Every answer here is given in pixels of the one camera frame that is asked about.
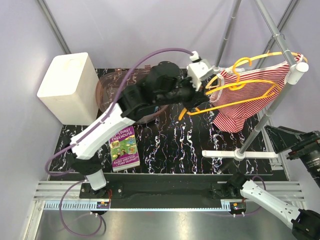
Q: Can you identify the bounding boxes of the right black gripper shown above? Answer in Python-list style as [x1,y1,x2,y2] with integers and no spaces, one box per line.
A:
[263,122,320,184]

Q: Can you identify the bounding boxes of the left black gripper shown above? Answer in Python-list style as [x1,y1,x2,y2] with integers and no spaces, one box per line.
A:
[156,71,211,113]

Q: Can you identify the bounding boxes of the yellow plastic hanger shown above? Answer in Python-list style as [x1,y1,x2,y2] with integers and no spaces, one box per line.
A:
[205,51,309,90]

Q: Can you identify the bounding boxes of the red white striped top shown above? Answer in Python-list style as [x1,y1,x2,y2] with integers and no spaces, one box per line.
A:
[209,61,290,133]

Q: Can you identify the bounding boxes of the orange plastic hanger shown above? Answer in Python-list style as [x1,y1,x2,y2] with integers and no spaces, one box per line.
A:
[178,57,282,120]

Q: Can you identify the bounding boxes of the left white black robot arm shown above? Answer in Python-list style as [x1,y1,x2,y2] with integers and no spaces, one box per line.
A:
[69,60,212,198]

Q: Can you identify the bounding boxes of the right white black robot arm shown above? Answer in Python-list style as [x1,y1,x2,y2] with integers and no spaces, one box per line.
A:
[225,125,320,240]

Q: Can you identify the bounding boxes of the black marble pattern mat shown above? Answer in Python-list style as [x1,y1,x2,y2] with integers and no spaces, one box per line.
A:
[49,68,273,175]

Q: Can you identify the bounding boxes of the white grey clothes rack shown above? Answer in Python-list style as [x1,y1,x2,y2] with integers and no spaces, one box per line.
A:
[202,0,309,162]

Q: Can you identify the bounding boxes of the brown transparent oval basket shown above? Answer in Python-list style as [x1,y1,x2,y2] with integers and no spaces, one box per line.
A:
[95,65,168,125]

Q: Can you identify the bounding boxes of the purple treehouse book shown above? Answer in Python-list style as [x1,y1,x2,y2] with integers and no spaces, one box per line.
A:
[109,126,140,172]

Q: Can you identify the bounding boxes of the white rectangular bin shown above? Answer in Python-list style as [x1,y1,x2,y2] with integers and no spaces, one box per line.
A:
[37,52,99,126]

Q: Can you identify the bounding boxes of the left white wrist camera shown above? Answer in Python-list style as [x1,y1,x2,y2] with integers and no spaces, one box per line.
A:
[186,51,214,92]

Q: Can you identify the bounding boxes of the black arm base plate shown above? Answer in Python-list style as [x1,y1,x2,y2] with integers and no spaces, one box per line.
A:
[79,172,249,211]

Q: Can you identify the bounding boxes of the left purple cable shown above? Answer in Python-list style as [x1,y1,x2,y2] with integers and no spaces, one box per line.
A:
[44,47,195,237]

